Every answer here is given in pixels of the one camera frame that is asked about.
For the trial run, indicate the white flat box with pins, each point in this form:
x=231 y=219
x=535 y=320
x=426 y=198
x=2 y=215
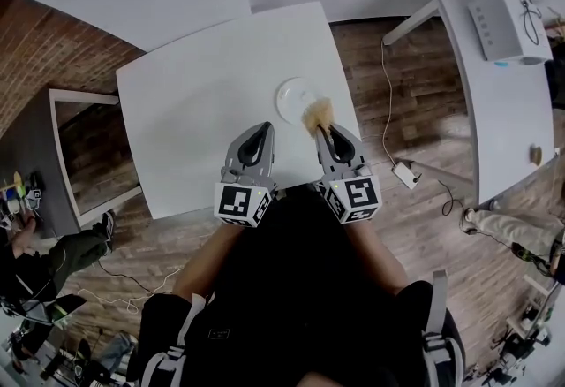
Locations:
x=501 y=25

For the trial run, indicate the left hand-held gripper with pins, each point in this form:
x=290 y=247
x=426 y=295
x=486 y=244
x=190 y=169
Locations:
x=238 y=204

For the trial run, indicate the person's right forearm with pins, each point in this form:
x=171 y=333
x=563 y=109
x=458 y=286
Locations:
x=379 y=257

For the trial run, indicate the tan loofah scrubber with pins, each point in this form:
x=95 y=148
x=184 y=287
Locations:
x=318 y=112

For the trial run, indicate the white power adapter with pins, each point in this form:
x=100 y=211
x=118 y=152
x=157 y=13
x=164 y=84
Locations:
x=407 y=174

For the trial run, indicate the black tripod equipment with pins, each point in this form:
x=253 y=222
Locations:
x=525 y=332

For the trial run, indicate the white side table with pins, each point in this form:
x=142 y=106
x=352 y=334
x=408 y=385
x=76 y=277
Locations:
x=507 y=120

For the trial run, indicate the grey open cabinet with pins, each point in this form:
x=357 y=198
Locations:
x=62 y=155

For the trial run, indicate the person's black clothing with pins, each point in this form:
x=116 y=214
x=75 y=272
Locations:
x=304 y=288

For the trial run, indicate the white round plate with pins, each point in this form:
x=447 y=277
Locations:
x=292 y=97

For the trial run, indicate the person's left forearm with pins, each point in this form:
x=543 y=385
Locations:
x=201 y=263

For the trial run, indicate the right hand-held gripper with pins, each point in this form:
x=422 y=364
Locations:
x=357 y=197

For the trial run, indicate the round wooden disc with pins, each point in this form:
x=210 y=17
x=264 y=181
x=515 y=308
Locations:
x=536 y=154

